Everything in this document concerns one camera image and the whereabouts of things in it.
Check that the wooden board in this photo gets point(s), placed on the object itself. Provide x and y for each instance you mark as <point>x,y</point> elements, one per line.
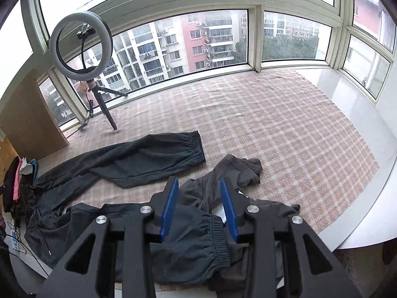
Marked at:
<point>28,118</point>

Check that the white window frame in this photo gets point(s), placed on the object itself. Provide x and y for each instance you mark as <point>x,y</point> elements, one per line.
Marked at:
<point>257,37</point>

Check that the dark grey garment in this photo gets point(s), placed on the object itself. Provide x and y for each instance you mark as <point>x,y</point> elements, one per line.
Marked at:
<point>223,173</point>

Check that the black pants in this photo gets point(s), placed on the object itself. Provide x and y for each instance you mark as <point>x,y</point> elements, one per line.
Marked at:
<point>130,161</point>

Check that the black tripod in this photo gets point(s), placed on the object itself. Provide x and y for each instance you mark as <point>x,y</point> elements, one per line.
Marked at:
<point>104,108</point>

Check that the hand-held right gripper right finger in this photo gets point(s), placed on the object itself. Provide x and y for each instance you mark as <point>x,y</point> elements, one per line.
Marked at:
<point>229,211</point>

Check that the pink white apartment building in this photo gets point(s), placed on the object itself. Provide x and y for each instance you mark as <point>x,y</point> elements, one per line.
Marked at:
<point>192,43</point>

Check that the white window sill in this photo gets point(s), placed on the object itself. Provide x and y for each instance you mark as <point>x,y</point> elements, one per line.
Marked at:
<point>356,192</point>

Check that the white cloth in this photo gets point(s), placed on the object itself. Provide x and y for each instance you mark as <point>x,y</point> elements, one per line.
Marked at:
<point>24,166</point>

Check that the pink cloth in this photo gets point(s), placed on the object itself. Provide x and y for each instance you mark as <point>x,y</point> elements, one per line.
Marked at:
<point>17,180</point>

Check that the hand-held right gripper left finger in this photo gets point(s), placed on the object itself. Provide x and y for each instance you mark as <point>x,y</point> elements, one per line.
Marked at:
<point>169,211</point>

